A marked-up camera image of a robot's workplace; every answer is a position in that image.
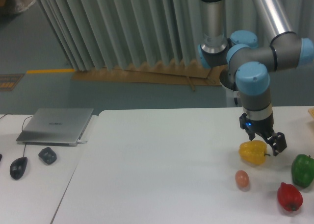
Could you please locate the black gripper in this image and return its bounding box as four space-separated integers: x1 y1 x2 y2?
239 113 287 156

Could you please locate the yellow bell pepper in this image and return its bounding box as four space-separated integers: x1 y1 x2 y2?
238 140 270 165

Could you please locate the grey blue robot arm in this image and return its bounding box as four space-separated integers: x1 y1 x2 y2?
198 0 314 155

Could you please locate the green bell pepper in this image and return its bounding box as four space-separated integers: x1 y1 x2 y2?
291 154 314 188

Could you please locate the red bell pepper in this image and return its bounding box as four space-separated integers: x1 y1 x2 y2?
277 182 303 212

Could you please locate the brown egg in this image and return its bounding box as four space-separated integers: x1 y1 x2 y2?
235 170 249 188

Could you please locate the yellow basket corner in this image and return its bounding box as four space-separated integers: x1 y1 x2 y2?
308 107 314 119

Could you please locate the brown cardboard sheet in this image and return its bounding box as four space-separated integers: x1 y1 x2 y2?
72 60 227 91

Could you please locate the grey pleated curtain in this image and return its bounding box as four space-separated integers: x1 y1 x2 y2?
37 0 314 72

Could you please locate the silver closed laptop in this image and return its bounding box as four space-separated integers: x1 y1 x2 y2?
16 108 94 146

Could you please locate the small black gadget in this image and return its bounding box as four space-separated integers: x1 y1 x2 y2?
38 147 57 165

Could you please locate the black computer mouse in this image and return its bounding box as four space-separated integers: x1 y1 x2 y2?
9 156 28 180

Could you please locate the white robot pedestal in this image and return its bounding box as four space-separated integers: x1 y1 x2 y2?
219 69 242 107

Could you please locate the white laptop cable plug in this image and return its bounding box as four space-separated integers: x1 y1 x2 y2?
77 140 88 145

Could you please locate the black mouse cable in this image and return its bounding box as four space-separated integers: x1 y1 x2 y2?
0 113 37 158

